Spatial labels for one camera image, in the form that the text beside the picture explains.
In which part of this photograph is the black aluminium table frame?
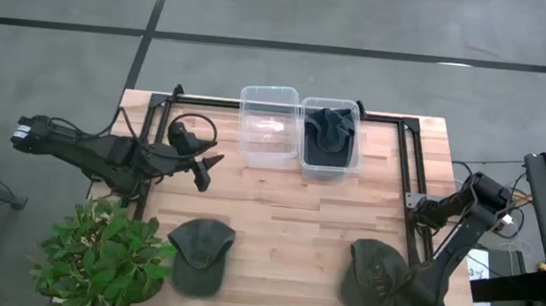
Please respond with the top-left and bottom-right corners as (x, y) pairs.
(117, 79), (467, 306)

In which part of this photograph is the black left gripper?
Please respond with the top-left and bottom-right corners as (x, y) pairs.
(161, 120), (228, 195)

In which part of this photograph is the navy blue baseball cap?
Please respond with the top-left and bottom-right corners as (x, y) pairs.
(302, 143), (359, 172)
(301, 105), (359, 157)

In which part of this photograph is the green potted plant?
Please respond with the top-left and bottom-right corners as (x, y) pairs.
(26, 189), (183, 306)

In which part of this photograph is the black crossbar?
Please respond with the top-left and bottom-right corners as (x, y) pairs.
(468, 265), (546, 306)

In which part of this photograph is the white paper sheet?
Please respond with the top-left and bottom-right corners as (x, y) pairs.
(459, 245), (499, 306)

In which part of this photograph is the clear plastic storage bin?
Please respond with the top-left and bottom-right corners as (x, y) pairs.
(293, 94), (369, 187)
(233, 82), (308, 173)

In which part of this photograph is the olive green baseball cap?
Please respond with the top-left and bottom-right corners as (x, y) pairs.
(338, 235), (419, 306)
(161, 214), (238, 302)

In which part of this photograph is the grey metal bracket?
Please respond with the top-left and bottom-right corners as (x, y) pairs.
(403, 191), (426, 211)

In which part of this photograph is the yellow and white cable bundle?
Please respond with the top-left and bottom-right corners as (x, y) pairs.
(493, 192), (535, 243)

